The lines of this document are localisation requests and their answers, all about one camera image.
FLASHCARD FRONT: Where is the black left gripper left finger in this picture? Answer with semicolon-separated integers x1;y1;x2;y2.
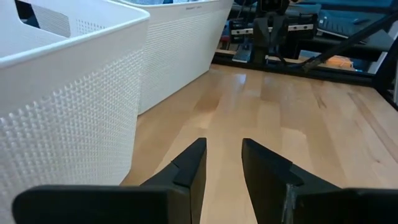
12;138;208;224

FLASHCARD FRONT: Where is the black aluminium rig frame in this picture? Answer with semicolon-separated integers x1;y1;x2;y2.
213;11;398;111

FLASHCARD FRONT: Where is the black desk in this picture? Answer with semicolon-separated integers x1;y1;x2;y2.
289;0;398;62

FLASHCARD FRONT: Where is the silver mounting plate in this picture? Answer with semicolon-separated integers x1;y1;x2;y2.
233;43;252;63

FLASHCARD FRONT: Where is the white perforated plastic bin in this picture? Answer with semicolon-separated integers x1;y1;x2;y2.
107;0;234;116

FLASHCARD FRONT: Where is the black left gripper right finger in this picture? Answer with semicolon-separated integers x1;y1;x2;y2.
241;138;398;224

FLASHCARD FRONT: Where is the white bin with red handwriting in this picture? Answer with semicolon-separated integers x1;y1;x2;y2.
0;0;151;224

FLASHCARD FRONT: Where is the black laptop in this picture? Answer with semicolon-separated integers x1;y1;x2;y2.
317;9;374;40

